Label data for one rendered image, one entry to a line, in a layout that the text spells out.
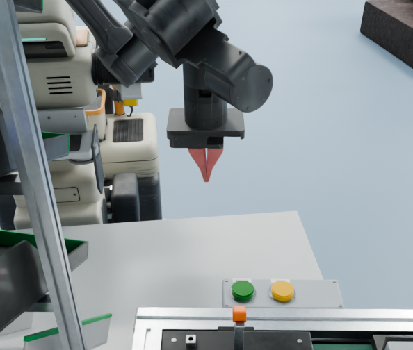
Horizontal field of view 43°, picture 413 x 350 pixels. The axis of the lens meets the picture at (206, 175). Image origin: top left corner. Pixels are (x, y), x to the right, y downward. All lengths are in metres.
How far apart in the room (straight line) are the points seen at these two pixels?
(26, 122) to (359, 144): 2.91
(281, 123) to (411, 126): 0.82
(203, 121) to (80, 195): 0.77
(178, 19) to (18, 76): 0.23
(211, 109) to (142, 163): 0.99
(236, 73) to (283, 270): 0.64
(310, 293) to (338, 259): 1.49
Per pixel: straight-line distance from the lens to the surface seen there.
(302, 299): 0.95
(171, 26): 0.59
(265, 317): 0.92
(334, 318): 0.94
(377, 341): 0.91
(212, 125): 0.68
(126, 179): 1.58
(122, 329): 1.04
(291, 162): 3.01
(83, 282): 1.13
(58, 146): 0.58
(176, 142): 0.68
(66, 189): 1.38
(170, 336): 0.88
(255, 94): 0.60
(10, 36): 0.42
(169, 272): 1.12
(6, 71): 0.44
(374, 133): 3.41
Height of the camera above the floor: 1.67
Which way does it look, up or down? 35 degrees down
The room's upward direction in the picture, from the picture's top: straight up
